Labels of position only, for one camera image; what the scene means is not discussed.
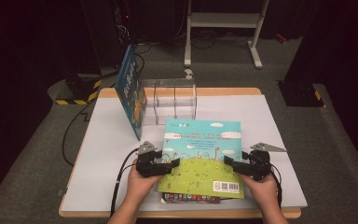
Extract small red object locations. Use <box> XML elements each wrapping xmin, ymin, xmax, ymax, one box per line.
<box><xmin>274</xmin><ymin>32</ymin><xmax>288</xmax><ymax>45</ymax></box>

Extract teal illustrated picture book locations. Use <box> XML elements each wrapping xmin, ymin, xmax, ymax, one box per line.
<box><xmin>158</xmin><ymin>118</ymin><xmax>245</xmax><ymax>200</ymax></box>

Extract black floor cable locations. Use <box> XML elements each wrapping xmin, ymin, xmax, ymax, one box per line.
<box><xmin>61</xmin><ymin>99</ymin><xmax>99</xmax><ymax>167</ymax></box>

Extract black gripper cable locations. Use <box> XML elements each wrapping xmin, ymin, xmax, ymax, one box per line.
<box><xmin>109</xmin><ymin>147</ymin><xmax>139</xmax><ymax>218</ymax></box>
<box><xmin>269</xmin><ymin>170</ymin><xmax>283</xmax><ymax>209</ymax></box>

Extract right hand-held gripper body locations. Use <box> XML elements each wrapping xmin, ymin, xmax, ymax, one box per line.
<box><xmin>243</xmin><ymin>142</ymin><xmax>287</xmax><ymax>181</ymax></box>

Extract white metal stand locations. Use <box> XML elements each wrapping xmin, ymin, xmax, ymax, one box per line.
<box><xmin>184</xmin><ymin>0</ymin><xmax>269</xmax><ymax>70</ymax></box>

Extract clear acrylic book rack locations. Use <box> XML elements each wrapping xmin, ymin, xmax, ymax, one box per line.
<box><xmin>141</xmin><ymin>77</ymin><xmax>198</xmax><ymax>126</ymax></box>

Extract person's right hand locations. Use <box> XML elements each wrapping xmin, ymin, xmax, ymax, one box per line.
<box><xmin>237</xmin><ymin>173</ymin><xmax>279</xmax><ymax>208</ymax></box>

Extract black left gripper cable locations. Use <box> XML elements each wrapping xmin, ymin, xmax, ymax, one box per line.
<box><xmin>109</xmin><ymin>147</ymin><xmax>139</xmax><ymax>218</ymax></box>

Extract person's left hand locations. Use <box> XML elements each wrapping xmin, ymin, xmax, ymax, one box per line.
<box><xmin>126</xmin><ymin>160</ymin><xmax>164</xmax><ymax>203</ymax></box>

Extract dark blue picture book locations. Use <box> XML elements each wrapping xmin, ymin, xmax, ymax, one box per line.
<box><xmin>115</xmin><ymin>43</ymin><xmax>148</xmax><ymax>142</ymax></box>

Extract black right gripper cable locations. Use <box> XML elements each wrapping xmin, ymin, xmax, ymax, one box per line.
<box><xmin>269</xmin><ymin>170</ymin><xmax>283</xmax><ymax>209</ymax></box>

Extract black cables under stand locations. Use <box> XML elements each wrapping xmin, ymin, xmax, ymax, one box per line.
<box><xmin>191</xmin><ymin>29</ymin><xmax>219</xmax><ymax>50</ymax></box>

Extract dark curtain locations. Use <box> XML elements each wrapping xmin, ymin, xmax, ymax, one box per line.
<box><xmin>283</xmin><ymin>0</ymin><xmax>358</xmax><ymax>175</ymax></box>
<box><xmin>0</xmin><ymin>0</ymin><xmax>102</xmax><ymax>188</ymax></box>

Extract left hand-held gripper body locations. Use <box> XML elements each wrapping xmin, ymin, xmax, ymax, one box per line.
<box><xmin>135</xmin><ymin>141</ymin><xmax>169</xmax><ymax>178</ymax></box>

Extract tangled white cables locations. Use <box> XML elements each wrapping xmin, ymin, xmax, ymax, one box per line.
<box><xmin>116</xmin><ymin>24</ymin><xmax>133</xmax><ymax>48</ymax></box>

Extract black base with yellow stripes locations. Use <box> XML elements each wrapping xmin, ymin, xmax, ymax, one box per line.
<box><xmin>278</xmin><ymin>80</ymin><xmax>326</xmax><ymax>108</ymax></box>
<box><xmin>55</xmin><ymin>73</ymin><xmax>103</xmax><ymax>106</ymax></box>

